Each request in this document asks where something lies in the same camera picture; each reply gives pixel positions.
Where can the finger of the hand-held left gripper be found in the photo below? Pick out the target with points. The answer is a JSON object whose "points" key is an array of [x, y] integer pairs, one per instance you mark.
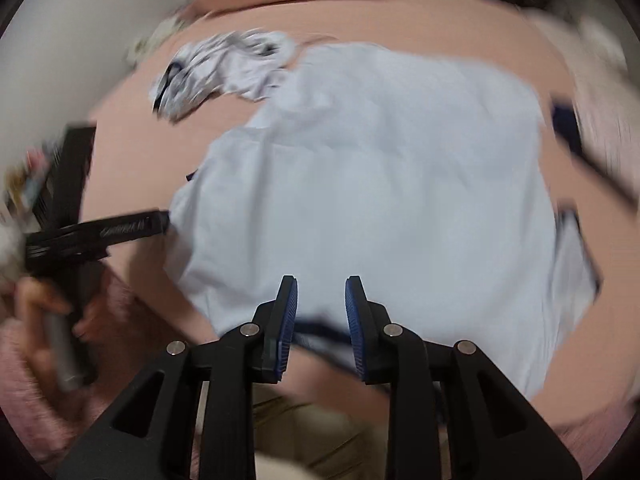
{"points": [[125, 230]]}

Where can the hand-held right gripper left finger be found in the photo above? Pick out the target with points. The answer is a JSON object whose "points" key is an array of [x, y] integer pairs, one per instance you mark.
{"points": [[287, 330]]}

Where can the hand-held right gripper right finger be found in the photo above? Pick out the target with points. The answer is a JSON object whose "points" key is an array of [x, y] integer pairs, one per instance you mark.
{"points": [[356, 330]]}

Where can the light blue navy-trimmed t-shirt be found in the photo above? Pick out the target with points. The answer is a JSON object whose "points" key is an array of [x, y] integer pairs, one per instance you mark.
{"points": [[375, 160]]}

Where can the pile of pale clothes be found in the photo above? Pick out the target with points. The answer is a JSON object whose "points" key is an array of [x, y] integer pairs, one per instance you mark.
{"points": [[155, 35]]}

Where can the person's left hand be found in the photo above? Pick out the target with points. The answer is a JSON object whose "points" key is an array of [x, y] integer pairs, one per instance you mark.
{"points": [[32, 310]]}

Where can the round pink bed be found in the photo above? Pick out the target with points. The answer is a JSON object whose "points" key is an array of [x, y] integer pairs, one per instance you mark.
{"points": [[150, 160]]}

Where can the person's khaki trousers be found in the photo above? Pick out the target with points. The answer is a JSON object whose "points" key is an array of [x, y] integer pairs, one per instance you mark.
{"points": [[320, 435]]}

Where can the crumpled printed white garment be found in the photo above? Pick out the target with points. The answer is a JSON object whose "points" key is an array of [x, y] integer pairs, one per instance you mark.
{"points": [[185, 95]]}

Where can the pink fluffy rug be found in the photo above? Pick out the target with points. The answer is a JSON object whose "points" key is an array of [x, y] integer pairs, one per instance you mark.
{"points": [[30, 410]]}

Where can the folded navy garment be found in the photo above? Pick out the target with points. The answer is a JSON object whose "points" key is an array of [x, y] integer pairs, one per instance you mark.
{"points": [[567, 125]]}

